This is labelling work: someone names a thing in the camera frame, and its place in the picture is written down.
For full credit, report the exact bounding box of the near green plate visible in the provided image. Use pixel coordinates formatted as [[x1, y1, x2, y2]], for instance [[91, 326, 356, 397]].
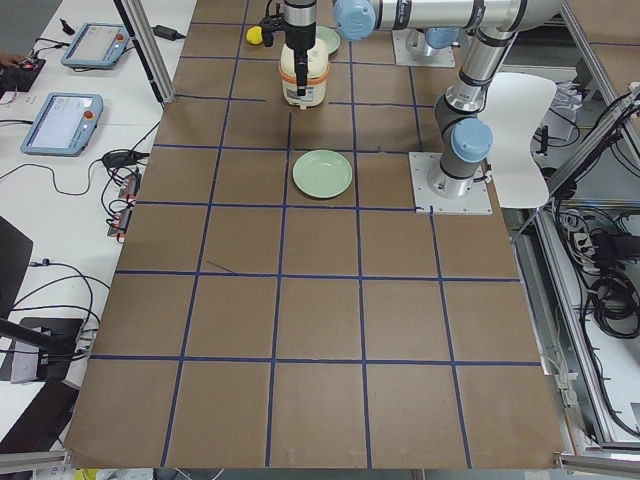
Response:
[[292, 150, 353, 199]]

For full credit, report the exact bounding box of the cable bundle under table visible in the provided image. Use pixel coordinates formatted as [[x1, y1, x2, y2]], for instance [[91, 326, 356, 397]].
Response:
[[554, 209, 640, 341]]

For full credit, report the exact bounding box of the upper teach pendant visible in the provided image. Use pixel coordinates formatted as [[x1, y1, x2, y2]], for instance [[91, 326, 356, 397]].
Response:
[[61, 23, 130, 69]]

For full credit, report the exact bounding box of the white chair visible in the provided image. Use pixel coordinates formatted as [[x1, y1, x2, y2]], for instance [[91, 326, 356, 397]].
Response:
[[478, 73, 556, 209]]

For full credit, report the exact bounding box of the green plate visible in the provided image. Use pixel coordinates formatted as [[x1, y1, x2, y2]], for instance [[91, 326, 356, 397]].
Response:
[[292, 150, 353, 199], [316, 25, 341, 55]]

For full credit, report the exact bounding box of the white rice cooker orange handle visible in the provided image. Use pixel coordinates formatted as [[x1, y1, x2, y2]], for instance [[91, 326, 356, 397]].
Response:
[[279, 37, 330, 109]]

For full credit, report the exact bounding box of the yellow toy pepper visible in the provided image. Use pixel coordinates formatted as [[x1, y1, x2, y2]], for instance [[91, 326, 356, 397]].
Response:
[[245, 25, 263, 45]]

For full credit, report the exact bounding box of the power strip with plugs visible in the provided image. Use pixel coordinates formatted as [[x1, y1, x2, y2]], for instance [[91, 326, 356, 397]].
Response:
[[103, 167, 142, 243]]

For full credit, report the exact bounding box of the person hand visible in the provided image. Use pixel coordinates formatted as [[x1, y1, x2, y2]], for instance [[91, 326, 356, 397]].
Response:
[[0, 51, 24, 67]]

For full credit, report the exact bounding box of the lower teach pendant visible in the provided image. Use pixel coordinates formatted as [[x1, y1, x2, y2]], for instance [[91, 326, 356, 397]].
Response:
[[20, 92, 104, 157]]

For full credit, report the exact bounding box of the far green plate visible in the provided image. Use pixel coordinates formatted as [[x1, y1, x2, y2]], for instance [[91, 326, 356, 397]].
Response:
[[316, 25, 341, 55]]

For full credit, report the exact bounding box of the black controller box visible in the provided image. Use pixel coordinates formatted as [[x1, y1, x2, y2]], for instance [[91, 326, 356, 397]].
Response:
[[1, 57, 46, 94]]

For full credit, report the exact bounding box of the aluminium frame post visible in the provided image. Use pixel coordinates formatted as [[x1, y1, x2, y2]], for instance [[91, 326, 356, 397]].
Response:
[[113, 0, 176, 105]]

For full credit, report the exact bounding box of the black power adapter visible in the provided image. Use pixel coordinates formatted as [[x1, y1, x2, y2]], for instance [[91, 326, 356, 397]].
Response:
[[152, 25, 186, 41]]

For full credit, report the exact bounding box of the teach pendant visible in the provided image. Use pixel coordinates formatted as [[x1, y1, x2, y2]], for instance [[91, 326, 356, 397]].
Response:
[[20, 92, 104, 157], [61, 23, 130, 69]]

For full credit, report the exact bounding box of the black camera stand base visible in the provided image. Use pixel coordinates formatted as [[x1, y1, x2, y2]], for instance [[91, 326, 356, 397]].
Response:
[[1, 317, 83, 384]]

